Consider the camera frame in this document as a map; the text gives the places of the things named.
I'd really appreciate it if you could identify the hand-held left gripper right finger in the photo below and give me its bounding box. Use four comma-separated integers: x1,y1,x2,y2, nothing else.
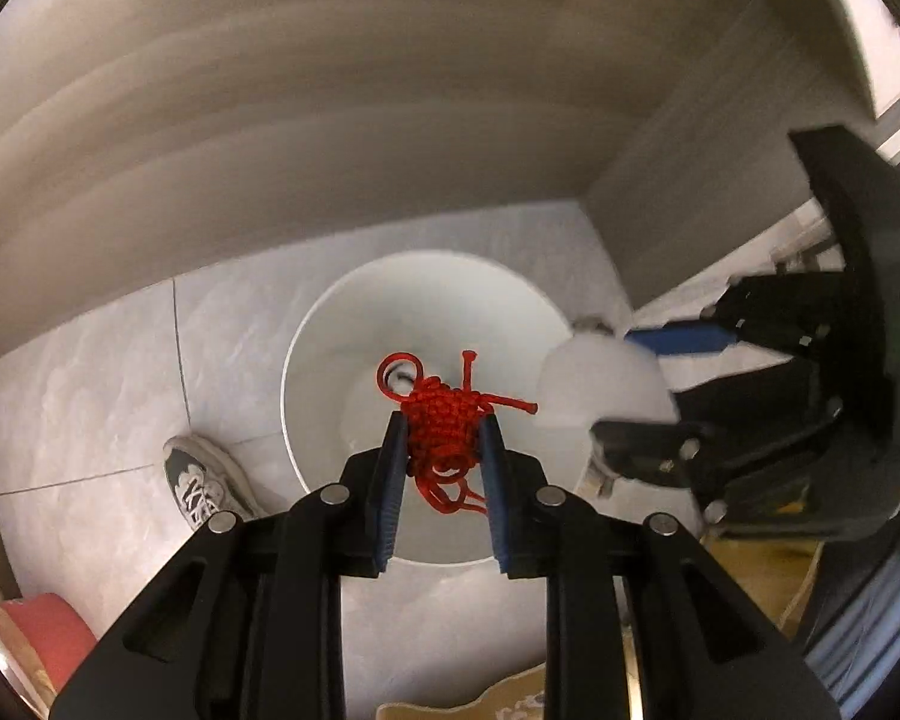
480,414,845,720

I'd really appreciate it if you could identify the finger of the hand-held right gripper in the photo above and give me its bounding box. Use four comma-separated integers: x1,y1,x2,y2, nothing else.
591,405,841,526
626,270,867,362

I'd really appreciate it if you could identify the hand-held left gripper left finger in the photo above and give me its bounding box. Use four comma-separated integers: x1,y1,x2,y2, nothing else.
49,414,410,720

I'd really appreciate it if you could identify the red knotted cord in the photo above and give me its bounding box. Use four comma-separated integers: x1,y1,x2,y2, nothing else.
377,349,539,517

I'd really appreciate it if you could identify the white paper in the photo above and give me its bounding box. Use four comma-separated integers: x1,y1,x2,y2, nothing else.
534,334,680,436

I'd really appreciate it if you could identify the white round waste bin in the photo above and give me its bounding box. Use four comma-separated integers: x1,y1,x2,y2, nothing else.
280,250,638,567

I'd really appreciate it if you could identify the grey white sneaker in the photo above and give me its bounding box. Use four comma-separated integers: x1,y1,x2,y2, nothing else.
163,433,260,533

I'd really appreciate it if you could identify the beige printed mat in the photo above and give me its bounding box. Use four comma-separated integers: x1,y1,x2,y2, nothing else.
375,664,548,720

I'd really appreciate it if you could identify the red cushion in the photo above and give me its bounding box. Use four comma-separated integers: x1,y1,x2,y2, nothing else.
0,592,98,717

